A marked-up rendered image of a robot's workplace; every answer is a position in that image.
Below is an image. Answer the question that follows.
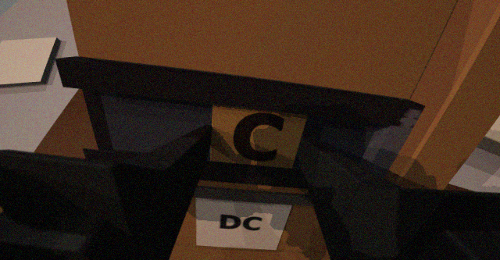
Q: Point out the tan tile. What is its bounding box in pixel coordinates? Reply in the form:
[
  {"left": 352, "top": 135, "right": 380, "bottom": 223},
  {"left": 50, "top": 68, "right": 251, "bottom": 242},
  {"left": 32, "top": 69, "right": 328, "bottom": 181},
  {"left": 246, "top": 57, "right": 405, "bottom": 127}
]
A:
[{"left": 210, "top": 104, "right": 308, "bottom": 169}]

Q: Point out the beige flat square tile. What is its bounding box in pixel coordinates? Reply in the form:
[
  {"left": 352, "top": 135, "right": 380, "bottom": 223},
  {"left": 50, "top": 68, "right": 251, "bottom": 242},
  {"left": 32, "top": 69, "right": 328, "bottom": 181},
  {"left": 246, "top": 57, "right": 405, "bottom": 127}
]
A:
[{"left": 0, "top": 37, "right": 60, "bottom": 87}]

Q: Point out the white paper ticket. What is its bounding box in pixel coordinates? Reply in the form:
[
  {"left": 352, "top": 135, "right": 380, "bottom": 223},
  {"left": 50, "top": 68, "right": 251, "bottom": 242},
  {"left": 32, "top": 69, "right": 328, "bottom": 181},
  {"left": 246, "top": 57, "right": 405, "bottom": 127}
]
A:
[{"left": 195, "top": 198, "right": 292, "bottom": 250}]

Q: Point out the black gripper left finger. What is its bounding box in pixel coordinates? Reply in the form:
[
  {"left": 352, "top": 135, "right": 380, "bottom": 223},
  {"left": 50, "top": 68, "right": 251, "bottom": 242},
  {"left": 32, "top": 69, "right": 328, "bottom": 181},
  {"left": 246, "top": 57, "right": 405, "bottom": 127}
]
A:
[{"left": 0, "top": 125, "right": 212, "bottom": 260}]

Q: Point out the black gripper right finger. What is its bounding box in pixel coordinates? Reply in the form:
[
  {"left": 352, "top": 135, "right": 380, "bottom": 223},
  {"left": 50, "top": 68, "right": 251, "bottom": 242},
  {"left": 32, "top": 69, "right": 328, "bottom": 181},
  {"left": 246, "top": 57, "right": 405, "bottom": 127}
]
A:
[{"left": 298, "top": 135, "right": 500, "bottom": 260}]

